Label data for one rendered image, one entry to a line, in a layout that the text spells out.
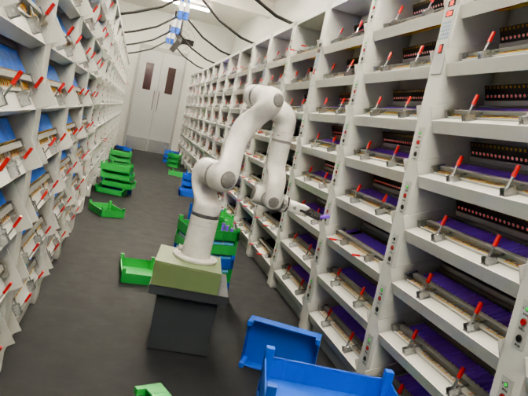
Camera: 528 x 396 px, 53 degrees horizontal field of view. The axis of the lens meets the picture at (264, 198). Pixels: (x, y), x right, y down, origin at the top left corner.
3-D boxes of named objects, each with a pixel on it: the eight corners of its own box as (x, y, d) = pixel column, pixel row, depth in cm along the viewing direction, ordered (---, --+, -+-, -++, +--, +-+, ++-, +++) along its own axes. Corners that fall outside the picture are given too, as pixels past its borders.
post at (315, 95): (270, 287, 335) (332, 2, 313) (266, 282, 344) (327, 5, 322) (299, 291, 340) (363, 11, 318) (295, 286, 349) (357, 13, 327)
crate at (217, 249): (185, 251, 283) (188, 237, 282) (174, 241, 300) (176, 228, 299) (235, 255, 297) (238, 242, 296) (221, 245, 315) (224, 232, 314)
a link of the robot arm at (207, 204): (199, 218, 214) (214, 160, 211) (178, 207, 228) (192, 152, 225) (224, 221, 221) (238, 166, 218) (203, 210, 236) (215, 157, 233)
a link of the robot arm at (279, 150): (298, 144, 226) (281, 213, 230) (287, 141, 241) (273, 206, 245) (278, 140, 224) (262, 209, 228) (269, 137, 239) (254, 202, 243)
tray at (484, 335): (500, 373, 137) (497, 324, 134) (392, 293, 195) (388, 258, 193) (566, 354, 141) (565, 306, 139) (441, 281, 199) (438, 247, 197)
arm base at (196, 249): (171, 258, 214) (181, 214, 211) (174, 247, 232) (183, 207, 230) (217, 269, 216) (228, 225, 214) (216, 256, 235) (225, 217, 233)
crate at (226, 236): (188, 237, 282) (190, 222, 281) (176, 228, 299) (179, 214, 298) (238, 242, 296) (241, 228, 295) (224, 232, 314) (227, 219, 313)
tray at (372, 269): (381, 284, 204) (379, 262, 202) (327, 244, 262) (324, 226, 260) (427, 273, 208) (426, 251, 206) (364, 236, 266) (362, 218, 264)
